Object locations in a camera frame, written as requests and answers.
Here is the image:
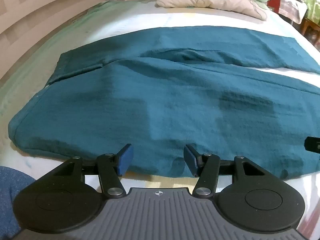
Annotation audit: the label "blue clothing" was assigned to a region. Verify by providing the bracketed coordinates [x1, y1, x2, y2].
[0, 166, 36, 238]

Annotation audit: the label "light wooden headboard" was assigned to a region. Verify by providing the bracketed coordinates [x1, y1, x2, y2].
[0, 0, 160, 80]

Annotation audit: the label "green patterned cloth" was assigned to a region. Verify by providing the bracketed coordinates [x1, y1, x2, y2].
[278, 0, 320, 26]

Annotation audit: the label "teal pants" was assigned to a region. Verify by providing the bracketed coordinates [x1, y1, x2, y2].
[9, 26, 320, 180]

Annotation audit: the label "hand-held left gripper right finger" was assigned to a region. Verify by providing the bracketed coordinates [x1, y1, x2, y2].
[183, 144, 269, 197]

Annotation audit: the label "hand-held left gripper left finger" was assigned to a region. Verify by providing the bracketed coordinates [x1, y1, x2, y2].
[51, 144, 134, 198]

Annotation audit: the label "wooden stool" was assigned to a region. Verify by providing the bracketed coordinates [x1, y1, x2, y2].
[301, 17, 320, 48]

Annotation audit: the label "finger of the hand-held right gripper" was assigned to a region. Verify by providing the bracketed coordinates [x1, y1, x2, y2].
[304, 136, 320, 153]

